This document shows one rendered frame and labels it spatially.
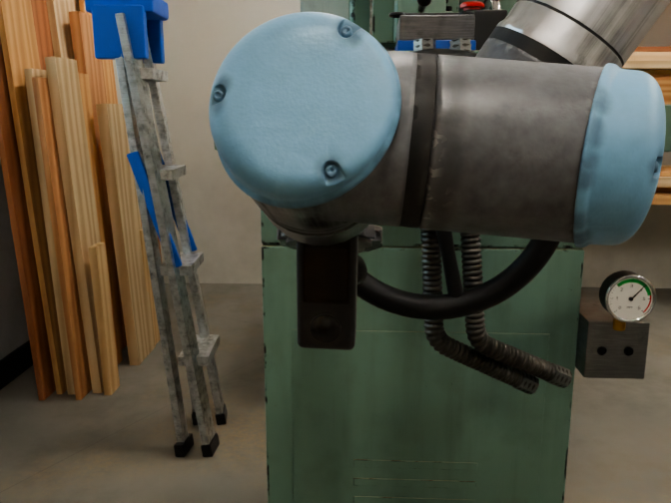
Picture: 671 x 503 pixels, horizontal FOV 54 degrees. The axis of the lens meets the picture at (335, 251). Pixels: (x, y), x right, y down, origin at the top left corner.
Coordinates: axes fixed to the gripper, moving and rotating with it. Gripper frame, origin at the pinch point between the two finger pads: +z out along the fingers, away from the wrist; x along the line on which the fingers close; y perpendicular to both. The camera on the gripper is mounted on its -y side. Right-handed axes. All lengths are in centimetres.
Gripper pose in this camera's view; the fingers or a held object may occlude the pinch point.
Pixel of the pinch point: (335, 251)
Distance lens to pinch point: 65.6
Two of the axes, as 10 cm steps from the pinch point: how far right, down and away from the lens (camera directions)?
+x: -10.0, -0.1, 0.5
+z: 0.5, 1.3, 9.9
